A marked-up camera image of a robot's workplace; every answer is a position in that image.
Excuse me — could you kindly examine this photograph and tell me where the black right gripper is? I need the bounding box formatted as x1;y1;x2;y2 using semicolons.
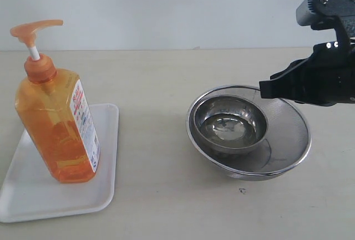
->
259;15;354;106

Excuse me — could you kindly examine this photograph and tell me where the orange soap pump bottle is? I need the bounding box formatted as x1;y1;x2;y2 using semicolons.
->
10;19;100;183

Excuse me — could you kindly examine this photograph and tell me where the small stainless steel bowl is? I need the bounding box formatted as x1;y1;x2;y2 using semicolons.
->
190;95;268;155

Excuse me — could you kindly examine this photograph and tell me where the steel mesh strainer basket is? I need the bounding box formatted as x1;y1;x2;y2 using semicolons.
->
186;85;312;181

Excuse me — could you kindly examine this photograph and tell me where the white rectangular plastic tray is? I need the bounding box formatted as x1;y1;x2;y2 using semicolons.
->
1;103;119;223

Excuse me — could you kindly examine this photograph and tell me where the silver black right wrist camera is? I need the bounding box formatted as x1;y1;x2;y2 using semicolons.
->
296;0;354;30

